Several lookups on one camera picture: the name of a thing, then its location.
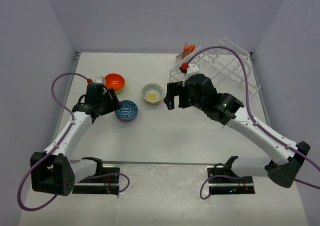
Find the lime green bowl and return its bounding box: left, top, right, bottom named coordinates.
left=115, top=86, right=125, bottom=94

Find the black bowl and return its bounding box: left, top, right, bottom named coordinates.
left=115, top=100, right=139, bottom=119

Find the blue yellow sun bowl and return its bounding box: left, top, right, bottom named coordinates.
left=141, top=83, right=164, bottom=98

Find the orange bowl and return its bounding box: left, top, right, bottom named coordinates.
left=104, top=73, right=126, bottom=91

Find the red patterned glass bowl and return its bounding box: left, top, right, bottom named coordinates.
left=117, top=117, right=136, bottom=123

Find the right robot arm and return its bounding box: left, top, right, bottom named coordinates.
left=164, top=74, right=310, bottom=188

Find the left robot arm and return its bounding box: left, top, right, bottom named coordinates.
left=30, top=82, right=121, bottom=196

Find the white cutlery holder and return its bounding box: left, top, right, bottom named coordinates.
left=175, top=52, right=190, bottom=67

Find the orange plastic fork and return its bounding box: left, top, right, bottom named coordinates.
left=181, top=42, right=189, bottom=59

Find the orange plastic spoon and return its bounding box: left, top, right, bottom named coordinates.
left=187, top=44, right=196, bottom=55

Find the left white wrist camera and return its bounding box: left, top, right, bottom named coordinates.
left=93, top=76, right=106, bottom=85

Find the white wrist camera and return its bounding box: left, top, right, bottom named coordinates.
left=179, top=62, right=200, bottom=83
left=93, top=76, right=106, bottom=85

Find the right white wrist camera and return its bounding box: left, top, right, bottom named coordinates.
left=179, top=62, right=200, bottom=83

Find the white wire dish rack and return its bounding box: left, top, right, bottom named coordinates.
left=169, top=38, right=260, bottom=101

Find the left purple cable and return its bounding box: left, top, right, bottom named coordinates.
left=16, top=72, right=130, bottom=211

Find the purple cable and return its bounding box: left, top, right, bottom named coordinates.
left=180, top=45, right=320, bottom=199
left=16, top=72, right=130, bottom=211

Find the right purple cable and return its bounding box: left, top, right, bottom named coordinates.
left=180, top=45, right=320, bottom=199

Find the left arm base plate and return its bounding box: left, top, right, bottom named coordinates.
left=72, top=175, right=120, bottom=195

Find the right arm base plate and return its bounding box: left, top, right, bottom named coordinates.
left=207, top=165, right=256, bottom=195

